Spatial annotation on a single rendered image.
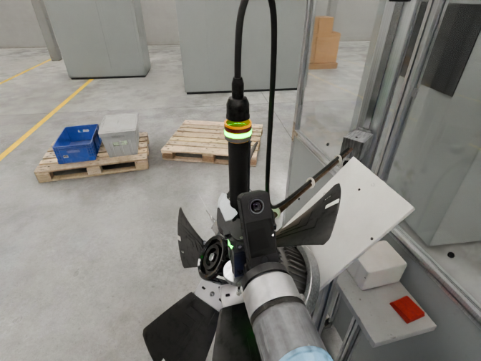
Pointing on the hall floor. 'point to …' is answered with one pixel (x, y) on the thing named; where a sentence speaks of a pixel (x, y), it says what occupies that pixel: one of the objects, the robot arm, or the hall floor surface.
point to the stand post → (318, 316)
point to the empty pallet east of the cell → (205, 142)
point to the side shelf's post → (349, 341)
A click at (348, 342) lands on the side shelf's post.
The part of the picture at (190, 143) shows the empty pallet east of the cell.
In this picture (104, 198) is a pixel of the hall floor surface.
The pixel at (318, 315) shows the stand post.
